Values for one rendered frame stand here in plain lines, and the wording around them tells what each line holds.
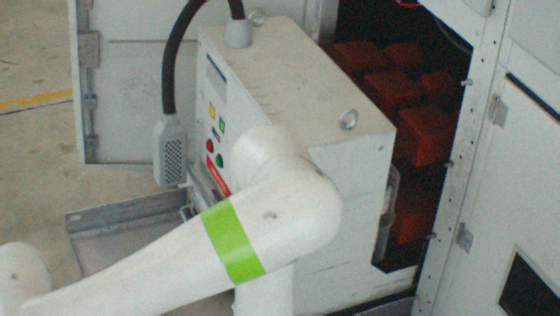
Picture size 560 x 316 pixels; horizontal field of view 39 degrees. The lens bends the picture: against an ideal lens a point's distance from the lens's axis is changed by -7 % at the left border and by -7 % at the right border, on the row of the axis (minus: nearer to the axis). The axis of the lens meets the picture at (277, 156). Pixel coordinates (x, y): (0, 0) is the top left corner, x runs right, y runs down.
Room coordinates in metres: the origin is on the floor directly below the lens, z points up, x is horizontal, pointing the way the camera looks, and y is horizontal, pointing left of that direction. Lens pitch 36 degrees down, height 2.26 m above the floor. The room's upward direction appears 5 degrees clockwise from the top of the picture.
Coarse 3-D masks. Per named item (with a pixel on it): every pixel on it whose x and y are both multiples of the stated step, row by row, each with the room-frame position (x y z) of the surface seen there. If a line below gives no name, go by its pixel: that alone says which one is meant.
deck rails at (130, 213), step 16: (160, 192) 1.64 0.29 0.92; (176, 192) 1.65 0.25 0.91; (96, 208) 1.55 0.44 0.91; (112, 208) 1.57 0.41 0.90; (128, 208) 1.59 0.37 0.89; (144, 208) 1.61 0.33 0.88; (160, 208) 1.63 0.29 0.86; (176, 208) 1.65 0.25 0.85; (80, 224) 1.53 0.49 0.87; (96, 224) 1.55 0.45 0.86; (112, 224) 1.57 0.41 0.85; (128, 224) 1.57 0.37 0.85; (144, 224) 1.58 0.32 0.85; (400, 304) 1.32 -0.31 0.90
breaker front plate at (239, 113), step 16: (208, 48) 1.58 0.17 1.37; (224, 64) 1.50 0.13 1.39; (208, 80) 1.58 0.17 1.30; (208, 96) 1.57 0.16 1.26; (240, 96) 1.41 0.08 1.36; (208, 112) 1.57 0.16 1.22; (224, 112) 1.48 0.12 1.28; (240, 112) 1.41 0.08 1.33; (256, 112) 1.34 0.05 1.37; (208, 128) 1.56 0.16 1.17; (240, 128) 1.41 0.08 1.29; (224, 144) 1.48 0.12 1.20; (224, 160) 1.47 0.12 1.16; (208, 176) 1.56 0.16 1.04; (224, 176) 1.47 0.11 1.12; (208, 192) 1.55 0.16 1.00
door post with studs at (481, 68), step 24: (504, 0) 1.29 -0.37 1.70; (480, 48) 1.32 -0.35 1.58; (480, 72) 1.31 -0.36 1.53; (480, 96) 1.29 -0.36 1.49; (480, 120) 1.28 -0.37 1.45; (456, 144) 1.33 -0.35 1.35; (456, 168) 1.31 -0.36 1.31; (456, 192) 1.30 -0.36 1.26; (456, 216) 1.28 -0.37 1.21; (432, 240) 1.33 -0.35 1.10; (432, 264) 1.31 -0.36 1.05; (432, 288) 1.29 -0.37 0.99
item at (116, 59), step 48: (96, 0) 1.83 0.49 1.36; (144, 0) 1.84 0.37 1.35; (288, 0) 1.90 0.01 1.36; (96, 48) 1.80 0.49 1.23; (144, 48) 1.83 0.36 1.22; (192, 48) 1.84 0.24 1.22; (96, 96) 1.82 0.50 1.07; (144, 96) 1.84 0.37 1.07; (192, 96) 1.86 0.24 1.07; (96, 144) 1.80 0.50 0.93; (144, 144) 1.84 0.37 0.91; (192, 144) 1.86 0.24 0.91
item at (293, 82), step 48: (240, 48) 1.56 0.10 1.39; (288, 48) 1.58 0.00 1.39; (288, 96) 1.39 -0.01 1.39; (336, 96) 1.40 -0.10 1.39; (336, 144) 1.25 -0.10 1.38; (384, 144) 1.30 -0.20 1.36; (384, 192) 1.31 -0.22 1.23; (336, 240) 1.27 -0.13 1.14; (336, 288) 1.28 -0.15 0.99; (384, 288) 1.34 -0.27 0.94
